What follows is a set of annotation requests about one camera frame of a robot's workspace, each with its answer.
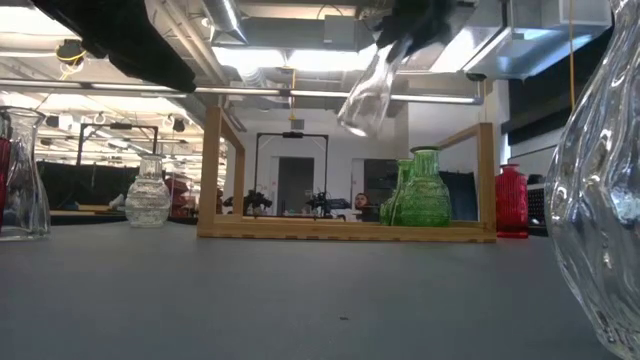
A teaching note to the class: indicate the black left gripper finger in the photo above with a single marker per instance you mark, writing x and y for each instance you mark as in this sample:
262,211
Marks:
160,65

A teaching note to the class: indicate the clear slender glass vase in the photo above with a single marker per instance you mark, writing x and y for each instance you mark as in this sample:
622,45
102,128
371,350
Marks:
370,100

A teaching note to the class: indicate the clear ribbed round glass vase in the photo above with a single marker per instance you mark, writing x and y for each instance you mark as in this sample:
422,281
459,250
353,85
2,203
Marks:
147,200

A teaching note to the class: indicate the green textured glass vase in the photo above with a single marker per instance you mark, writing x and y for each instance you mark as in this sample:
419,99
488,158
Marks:
425,200

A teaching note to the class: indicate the green slender glass vase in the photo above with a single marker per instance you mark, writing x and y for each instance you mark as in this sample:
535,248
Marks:
387,210

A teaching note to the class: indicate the red ribbed glass vase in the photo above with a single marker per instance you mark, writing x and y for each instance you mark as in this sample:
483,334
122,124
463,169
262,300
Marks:
511,200
3,170

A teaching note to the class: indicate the clear conical glass vase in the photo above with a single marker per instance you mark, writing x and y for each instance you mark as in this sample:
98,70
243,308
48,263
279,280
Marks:
27,200

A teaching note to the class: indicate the clear wavy glass vase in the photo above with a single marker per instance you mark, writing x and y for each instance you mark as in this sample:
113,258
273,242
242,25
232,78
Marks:
600,200

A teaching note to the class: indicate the black background robot arm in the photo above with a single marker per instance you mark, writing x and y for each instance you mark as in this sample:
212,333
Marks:
325,202
257,201

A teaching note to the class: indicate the wooden slatted shelf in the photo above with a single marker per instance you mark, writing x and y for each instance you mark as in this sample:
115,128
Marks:
340,232

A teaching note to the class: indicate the grey ceiling unit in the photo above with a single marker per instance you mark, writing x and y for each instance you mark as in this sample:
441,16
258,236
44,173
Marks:
342,32

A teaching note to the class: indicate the ceiling light panel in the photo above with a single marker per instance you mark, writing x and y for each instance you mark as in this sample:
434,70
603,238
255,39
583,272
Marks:
310,60

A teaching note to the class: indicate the silver horizontal pipe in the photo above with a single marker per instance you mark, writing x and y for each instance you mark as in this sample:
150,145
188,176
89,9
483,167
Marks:
240,90

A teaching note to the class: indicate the red cabinet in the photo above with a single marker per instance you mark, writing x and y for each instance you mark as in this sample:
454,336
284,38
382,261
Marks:
177,195

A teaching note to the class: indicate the black partition screen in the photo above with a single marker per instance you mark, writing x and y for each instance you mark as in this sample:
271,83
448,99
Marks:
90,185

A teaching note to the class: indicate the person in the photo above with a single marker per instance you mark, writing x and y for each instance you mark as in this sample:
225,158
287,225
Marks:
362,201

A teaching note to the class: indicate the black perforated panel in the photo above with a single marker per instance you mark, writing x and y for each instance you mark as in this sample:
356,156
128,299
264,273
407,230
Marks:
537,205

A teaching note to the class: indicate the grey table mat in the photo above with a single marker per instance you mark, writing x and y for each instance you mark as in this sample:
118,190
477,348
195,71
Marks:
250,300

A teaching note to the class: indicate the black background rig frame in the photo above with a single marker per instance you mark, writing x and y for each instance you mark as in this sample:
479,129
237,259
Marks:
292,134
120,126

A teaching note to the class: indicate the silver spiral duct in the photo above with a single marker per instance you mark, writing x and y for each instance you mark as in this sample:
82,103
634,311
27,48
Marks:
225,20

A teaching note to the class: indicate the silver rectangular duct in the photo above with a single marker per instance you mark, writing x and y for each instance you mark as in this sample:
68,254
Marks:
530,50

